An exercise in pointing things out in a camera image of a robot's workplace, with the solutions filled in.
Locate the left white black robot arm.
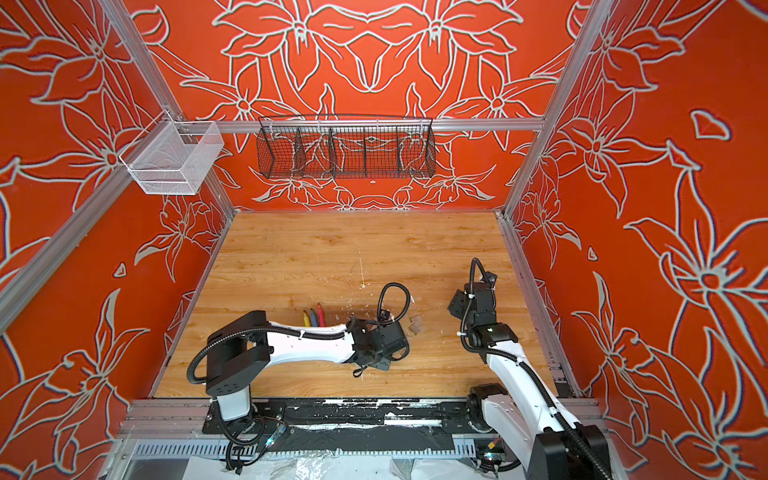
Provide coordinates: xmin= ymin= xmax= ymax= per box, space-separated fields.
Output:
xmin=186 ymin=310 xmax=410 ymax=422

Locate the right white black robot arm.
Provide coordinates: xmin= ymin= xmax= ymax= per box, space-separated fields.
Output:
xmin=448 ymin=282 xmax=613 ymax=479

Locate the clear pen cap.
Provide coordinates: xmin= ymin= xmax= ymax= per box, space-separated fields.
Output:
xmin=408 ymin=315 xmax=424 ymax=336

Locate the pink marker pen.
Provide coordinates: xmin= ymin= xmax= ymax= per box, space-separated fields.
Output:
xmin=317 ymin=303 xmax=327 ymax=327

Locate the clear plastic bin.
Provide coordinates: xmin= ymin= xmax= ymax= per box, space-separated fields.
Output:
xmin=118 ymin=111 xmax=224 ymax=196

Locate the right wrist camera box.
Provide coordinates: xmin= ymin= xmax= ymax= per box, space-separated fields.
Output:
xmin=482 ymin=271 xmax=498 ymax=288

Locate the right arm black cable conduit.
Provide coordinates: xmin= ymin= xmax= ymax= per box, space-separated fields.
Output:
xmin=458 ymin=257 xmax=613 ymax=480

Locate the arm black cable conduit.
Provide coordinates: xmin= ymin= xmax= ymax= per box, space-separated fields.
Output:
xmin=185 ymin=281 xmax=413 ymax=385
xmin=458 ymin=257 xmax=613 ymax=480

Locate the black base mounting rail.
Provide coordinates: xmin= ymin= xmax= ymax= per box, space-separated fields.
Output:
xmin=202 ymin=397 xmax=499 ymax=456

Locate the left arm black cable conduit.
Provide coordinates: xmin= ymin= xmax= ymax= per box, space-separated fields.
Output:
xmin=185 ymin=281 xmax=413 ymax=385

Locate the black wire mesh basket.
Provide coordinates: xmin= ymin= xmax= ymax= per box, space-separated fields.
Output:
xmin=256 ymin=115 xmax=437 ymax=180

